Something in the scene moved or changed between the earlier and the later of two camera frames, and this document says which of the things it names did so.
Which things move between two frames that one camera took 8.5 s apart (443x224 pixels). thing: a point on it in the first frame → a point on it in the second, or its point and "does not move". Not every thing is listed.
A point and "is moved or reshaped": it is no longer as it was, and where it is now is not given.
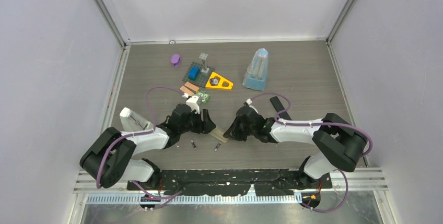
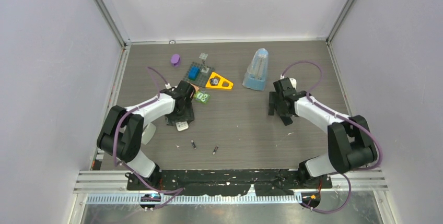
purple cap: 175,59 does not move
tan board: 219,133 is moved or reshaped
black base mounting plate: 227,182 does not move
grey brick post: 203,56 does not move
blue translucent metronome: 255,77 does not move
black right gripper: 233,133 → 274,98
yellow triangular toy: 220,85 does not move
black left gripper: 207,125 → 188,113
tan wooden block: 191,86 does not move
